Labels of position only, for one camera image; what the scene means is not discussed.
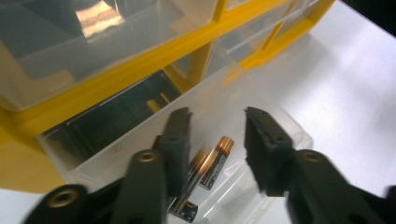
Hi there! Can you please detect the black and copper battery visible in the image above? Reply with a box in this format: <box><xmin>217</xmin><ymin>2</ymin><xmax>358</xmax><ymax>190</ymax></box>
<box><xmin>167</xmin><ymin>148</ymin><xmax>217</xmax><ymax>224</ymax></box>
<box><xmin>198</xmin><ymin>135</ymin><xmax>235</xmax><ymax>191</ymax></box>

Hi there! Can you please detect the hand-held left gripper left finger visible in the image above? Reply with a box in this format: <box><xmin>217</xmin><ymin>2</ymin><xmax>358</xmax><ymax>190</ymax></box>
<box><xmin>152</xmin><ymin>106</ymin><xmax>192</xmax><ymax>199</ymax></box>

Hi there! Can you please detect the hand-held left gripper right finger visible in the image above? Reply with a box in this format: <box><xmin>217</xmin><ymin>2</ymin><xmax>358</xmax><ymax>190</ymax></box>
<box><xmin>243</xmin><ymin>106</ymin><xmax>297</xmax><ymax>198</ymax></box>

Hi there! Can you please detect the clear plastic drawer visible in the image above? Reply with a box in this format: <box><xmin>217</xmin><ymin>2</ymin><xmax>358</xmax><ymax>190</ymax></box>
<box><xmin>223</xmin><ymin>0</ymin><xmax>283</xmax><ymax>13</ymax></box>
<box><xmin>36</xmin><ymin>66</ymin><xmax>314</xmax><ymax>224</ymax></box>
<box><xmin>0</xmin><ymin>0</ymin><xmax>219</xmax><ymax>112</ymax></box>
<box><xmin>205</xmin><ymin>12</ymin><xmax>281</xmax><ymax>79</ymax></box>
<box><xmin>274</xmin><ymin>0</ymin><xmax>322</xmax><ymax>42</ymax></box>

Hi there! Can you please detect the yellow plastic drawer cabinet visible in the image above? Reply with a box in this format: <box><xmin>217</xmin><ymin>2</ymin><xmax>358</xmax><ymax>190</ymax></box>
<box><xmin>0</xmin><ymin>0</ymin><xmax>337</xmax><ymax>194</ymax></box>

